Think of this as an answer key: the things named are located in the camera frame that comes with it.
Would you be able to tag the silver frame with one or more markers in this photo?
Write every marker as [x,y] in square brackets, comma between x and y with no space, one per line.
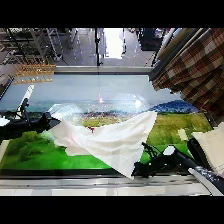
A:
[100,186]

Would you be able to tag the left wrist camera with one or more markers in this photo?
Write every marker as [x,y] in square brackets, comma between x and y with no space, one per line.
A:
[23,107]

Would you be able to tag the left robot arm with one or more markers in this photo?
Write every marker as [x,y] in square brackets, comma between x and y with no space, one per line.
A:
[16,128]

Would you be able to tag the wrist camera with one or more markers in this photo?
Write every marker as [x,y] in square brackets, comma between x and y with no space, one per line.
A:
[23,107]
[150,150]

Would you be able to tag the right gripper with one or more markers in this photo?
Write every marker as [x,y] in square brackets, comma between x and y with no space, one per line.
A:
[145,168]

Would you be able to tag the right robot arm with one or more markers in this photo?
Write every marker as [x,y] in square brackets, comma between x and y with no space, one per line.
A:
[186,160]

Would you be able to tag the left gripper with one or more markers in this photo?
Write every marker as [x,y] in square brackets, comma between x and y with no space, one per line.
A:
[48,122]

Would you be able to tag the checked shirt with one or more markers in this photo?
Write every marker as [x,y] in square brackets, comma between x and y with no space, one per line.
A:
[196,70]

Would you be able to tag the white garment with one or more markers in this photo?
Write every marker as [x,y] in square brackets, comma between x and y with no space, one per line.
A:
[113,141]

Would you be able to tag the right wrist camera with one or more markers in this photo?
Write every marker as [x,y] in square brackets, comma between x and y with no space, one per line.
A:
[150,150]

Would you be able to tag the cream garment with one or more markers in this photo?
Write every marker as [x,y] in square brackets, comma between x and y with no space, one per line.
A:
[211,146]

